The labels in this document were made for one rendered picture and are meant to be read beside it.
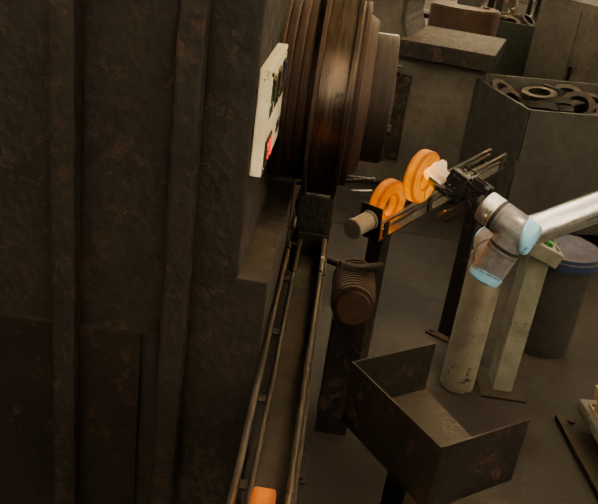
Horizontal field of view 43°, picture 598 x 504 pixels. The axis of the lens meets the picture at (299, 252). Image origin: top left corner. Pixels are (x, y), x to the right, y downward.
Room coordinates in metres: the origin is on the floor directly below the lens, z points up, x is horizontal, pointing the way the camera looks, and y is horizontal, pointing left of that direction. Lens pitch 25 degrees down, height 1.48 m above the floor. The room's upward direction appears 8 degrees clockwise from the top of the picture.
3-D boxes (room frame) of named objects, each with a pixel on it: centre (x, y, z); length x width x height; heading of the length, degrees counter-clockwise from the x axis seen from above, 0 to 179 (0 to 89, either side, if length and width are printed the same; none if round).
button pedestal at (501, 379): (2.32, -0.78, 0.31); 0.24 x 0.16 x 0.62; 178
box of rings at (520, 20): (7.61, -1.73, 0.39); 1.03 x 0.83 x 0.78; 78
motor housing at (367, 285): (1.98, -0.18, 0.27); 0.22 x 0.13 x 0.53; 178
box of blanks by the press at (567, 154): (4.07, -1.38, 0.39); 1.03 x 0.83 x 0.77; 103
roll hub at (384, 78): (1.65, -0.13, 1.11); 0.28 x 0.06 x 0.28; 178
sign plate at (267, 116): (1.32, 0.09, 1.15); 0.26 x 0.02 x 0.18; 178
